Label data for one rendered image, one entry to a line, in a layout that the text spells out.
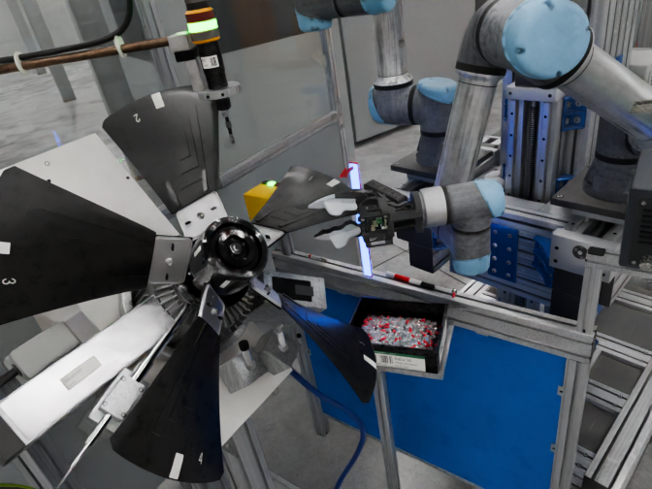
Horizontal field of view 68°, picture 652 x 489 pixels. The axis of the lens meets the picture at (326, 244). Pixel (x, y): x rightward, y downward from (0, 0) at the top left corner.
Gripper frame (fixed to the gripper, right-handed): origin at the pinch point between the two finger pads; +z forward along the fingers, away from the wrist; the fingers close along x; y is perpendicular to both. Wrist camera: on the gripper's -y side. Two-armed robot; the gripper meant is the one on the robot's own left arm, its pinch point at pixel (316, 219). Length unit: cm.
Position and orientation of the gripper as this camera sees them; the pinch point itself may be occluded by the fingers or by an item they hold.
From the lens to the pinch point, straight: 96.7
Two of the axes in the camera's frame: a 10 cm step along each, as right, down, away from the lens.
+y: 0.5, 5.9, -8.0
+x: 1.6, 7.9, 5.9
